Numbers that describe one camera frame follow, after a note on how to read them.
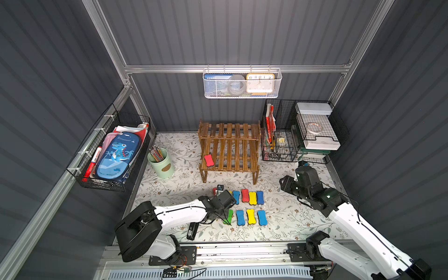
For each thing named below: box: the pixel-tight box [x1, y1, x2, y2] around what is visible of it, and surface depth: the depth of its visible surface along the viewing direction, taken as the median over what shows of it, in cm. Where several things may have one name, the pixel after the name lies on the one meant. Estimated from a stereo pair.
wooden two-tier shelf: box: [197, 119, 262, 185], surface depth 89 cm
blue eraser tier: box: [232, 190, 241, 205], surface depth 93 cm
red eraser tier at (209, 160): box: [204, 154, 215, 167], surface depth 88 cm
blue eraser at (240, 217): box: [235, 210, 246, 226], surface depth 86 cm
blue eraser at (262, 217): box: [257, 210, 268, 226], surface depth 85 cm
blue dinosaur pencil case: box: [96, 131, 141, 180], surface depth 66 cm
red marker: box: [81, 145, 103, 182], surface depth 66 cm
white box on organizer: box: [294, 102, 341, 150], surface depth 98 cm
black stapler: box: [186, 222, 200, 241], surface depth 79 cm
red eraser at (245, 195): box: [240, 189, 250, 203], surface depth 92 cm
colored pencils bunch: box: [148, 144, 164, 163], surface depth 92 cm
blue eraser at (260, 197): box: [256, 190, 265, 205], surface depth 91 cm
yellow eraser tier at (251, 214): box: [246, 208, 257, 225], surface depth 84 cm
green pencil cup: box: [147, 147, 175, 180], surface depth 93 cm
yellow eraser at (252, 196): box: [249, 191, 258, 206], surface depth 91 cm
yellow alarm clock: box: [245, 72, 276, 96], surface depth 90 cm
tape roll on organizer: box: [306, 122, 323, 135], surface depth 98 cm
